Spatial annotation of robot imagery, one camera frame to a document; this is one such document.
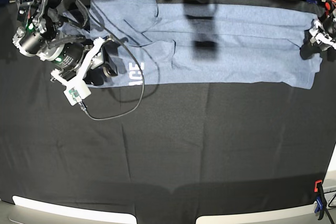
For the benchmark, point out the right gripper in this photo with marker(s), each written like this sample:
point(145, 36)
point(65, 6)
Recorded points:
point(92, 64)

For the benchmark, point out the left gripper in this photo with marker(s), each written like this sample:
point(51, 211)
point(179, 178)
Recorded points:
point(323, 35)

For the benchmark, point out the light blue t-shirt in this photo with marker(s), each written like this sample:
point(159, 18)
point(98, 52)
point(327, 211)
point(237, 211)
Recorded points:
point(193, 43)

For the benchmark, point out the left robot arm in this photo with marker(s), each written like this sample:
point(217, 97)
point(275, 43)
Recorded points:
point(321, 36)

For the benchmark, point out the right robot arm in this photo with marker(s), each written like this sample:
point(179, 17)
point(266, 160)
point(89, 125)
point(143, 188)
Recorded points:
point(53, 37)

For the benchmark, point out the red black clamp right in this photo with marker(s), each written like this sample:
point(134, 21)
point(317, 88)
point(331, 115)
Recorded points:
point(330, 5)

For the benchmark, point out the black table cloth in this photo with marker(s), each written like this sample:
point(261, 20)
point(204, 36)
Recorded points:
point(189, 150)

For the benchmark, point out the red blue clamp front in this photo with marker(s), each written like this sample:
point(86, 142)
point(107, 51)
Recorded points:
point(320, 199)

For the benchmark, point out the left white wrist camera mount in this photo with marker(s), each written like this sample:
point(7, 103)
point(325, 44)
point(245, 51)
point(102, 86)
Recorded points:
point(324, 37)

